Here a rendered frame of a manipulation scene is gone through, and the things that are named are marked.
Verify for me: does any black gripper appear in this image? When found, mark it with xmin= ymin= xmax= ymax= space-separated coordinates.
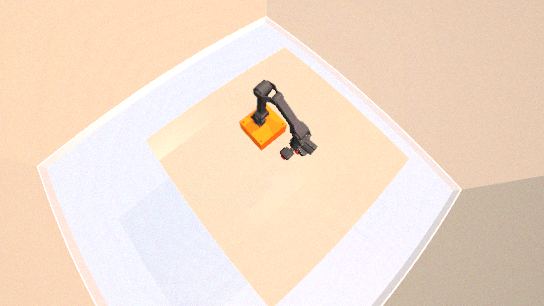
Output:
xmin=280 ymin=138 xmax=300 ymax=160

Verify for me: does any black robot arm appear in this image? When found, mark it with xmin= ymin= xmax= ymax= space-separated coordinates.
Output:
xmin=250 ymin=79 xmax=319 ymax=157

